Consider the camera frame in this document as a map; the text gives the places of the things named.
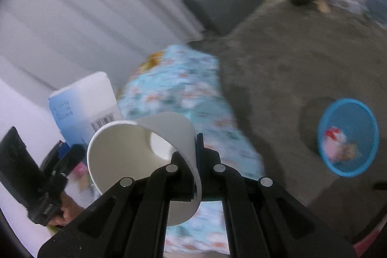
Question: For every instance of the grey cabinet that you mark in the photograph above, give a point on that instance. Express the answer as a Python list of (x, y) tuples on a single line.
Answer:
[(229, 1)]

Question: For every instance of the pink floral blanket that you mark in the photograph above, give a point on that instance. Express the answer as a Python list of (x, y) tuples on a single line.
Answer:
[(365, 246)]

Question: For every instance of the grey curtain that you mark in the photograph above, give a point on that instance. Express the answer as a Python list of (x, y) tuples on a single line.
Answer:
[(90, 4)]

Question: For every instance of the white paper cup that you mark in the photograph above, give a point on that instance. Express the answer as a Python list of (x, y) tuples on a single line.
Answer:
[(121, 152)]

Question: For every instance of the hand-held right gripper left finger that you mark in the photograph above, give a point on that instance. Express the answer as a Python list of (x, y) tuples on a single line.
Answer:
[(181, 182)]

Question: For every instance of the person's left hand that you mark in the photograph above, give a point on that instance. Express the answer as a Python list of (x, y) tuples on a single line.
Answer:
[(72, 209)]

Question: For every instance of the blue mesh waste basket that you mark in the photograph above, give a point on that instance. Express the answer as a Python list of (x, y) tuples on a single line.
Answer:
[(362, 125)]

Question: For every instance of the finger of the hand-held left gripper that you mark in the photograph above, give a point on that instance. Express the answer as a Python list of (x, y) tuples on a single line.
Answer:
[(72, 159), (53, 156)]

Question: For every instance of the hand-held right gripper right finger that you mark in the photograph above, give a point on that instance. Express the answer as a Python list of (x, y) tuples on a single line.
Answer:
[(211, 179)]

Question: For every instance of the blue floral blanket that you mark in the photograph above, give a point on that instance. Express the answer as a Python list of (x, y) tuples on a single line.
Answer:
[(187, 88)]

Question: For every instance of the blue white carton box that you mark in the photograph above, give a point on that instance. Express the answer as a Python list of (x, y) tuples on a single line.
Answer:
[(81, 100)]

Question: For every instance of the cardboard scrap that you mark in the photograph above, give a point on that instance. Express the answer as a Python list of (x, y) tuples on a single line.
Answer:
[(322, 5)]

